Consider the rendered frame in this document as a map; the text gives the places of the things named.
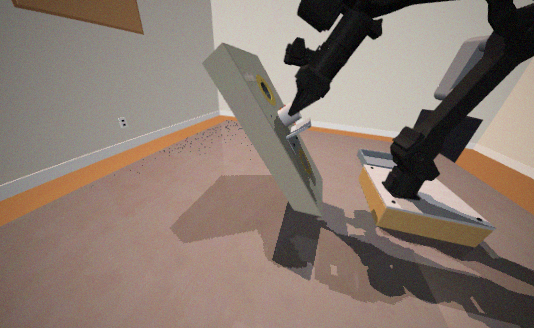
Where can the white cylinder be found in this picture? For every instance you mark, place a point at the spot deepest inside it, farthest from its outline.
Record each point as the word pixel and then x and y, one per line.
pixel 287 119

